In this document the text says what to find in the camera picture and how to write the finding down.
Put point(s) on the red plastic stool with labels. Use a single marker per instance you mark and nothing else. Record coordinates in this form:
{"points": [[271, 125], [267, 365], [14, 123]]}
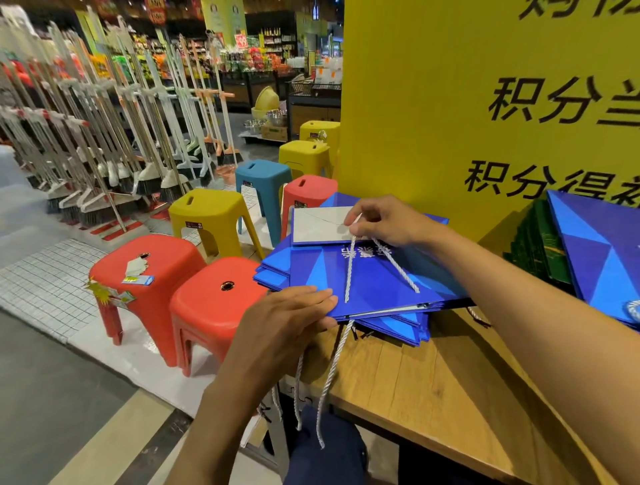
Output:
{"points": [[160, 260]]}

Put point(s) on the dark display stand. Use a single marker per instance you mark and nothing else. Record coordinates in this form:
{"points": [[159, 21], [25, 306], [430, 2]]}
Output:
{"points": [[312, 110]]}

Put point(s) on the red plastic stool slot hole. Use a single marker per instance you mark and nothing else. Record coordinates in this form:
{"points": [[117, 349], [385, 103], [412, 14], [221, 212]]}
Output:
{"points": [[310, 192]]}

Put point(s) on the person's dark blue trouser leg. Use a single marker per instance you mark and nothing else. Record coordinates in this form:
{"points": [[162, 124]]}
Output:
{"points": [[325, 454]]}

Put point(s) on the white metal table frame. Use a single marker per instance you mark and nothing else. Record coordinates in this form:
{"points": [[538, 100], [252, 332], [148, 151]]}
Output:
{"points": [[277, 439]]}

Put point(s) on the red plastic stool round hole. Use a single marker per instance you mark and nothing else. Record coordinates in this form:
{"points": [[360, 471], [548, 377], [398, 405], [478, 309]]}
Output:
{"points": [[210, 305]]}

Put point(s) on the stack of green paper bags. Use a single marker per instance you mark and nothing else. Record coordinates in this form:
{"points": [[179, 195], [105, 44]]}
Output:
{"points": [[540, 245]]}

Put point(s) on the person's left hand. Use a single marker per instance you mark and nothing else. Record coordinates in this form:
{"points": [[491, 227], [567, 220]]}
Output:
{"points": [[270, 335]]}

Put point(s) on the row of brooms and dustpans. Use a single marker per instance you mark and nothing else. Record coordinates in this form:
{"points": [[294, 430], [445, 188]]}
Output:
{"points": [[100, 125]]}

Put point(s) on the person's left fingers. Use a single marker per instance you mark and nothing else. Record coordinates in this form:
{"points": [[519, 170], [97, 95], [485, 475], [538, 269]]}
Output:
{"points": [[312, 306]]}

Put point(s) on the person's right thumb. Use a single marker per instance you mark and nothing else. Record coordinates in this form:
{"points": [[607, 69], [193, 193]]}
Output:
{"points": [[364, 231]]}

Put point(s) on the large blue gift bag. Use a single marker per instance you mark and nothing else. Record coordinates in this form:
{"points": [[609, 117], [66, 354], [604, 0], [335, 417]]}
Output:
{"points": [[600, 250]]}

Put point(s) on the person's left forearm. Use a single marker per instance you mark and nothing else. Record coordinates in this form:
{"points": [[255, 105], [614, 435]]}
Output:
{"points": [[215, 439]]}

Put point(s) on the yellow plastic basin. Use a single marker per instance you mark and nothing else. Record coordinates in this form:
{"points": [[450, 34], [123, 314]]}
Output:
{"points": [[267, 100]]}

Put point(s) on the blue plastic stool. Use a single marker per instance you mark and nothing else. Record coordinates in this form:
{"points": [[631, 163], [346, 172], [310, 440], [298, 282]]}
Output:
{"points": [[265, 180]]}

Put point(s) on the grey envelope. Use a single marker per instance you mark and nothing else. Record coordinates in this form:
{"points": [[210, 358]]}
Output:
{"points": [[320, 225]]}

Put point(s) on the yellow plastic stool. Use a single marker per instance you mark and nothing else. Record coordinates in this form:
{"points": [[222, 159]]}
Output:
{"points": [[215, 210], [302, 155], [320, 131]]}

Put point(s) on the person's right forearm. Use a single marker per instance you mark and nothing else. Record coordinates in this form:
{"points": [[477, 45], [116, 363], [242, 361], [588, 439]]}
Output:
{"points": [[525, 320]]}

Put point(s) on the person's right hand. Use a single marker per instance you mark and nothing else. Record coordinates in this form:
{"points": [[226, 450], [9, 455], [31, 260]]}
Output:
{"points": [[400, 222]]}

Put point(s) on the green hanging banner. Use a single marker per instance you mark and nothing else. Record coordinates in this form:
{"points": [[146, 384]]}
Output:
{"points": [[222, 17]]}

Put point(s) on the stack of blue paper bags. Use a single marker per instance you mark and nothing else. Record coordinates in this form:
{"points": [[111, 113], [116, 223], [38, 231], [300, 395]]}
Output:
{"points": [[272, 267]]}

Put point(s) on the background shelves of goods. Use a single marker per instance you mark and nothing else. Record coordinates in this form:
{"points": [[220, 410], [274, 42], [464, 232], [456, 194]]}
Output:
{"points": [[260, 55]]}

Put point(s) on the yellow star sticker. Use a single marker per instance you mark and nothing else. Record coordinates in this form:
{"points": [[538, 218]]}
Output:
{"points": [[102, 292]]}

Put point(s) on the steel bowl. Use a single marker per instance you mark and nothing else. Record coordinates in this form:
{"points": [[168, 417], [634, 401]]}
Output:
{"points": [[276, 117], [253, 127]]}

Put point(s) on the cardboard box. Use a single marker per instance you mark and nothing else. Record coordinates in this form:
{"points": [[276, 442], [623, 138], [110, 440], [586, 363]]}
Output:
{"points": [[274, 133]]}

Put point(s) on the white paper tag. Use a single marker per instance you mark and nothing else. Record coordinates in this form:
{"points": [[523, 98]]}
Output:
{"points": [[136, 267]]}

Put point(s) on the yellow sign board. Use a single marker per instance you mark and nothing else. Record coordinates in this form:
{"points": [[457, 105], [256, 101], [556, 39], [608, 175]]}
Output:
{"points": [[430, 100]]}

